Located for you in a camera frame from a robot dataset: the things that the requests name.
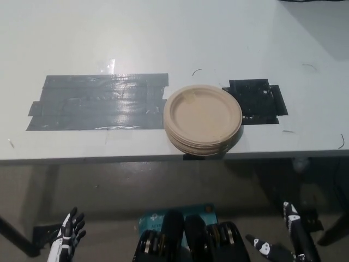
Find dark wooden table leg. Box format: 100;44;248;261
317;209;349;246

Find black tape patch on table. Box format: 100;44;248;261
222;79;289;126

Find black slanted table leg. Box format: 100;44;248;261
0;212;38;258

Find teal cardboard box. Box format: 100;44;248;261
137;202;219;246

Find stack of beige paper plates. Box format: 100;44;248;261
163;84;243;157

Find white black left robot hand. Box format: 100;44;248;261
47;206;87;262

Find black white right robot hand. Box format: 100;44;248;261
245;201;323;262

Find grey duct tape patch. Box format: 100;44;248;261
26;73;170;132

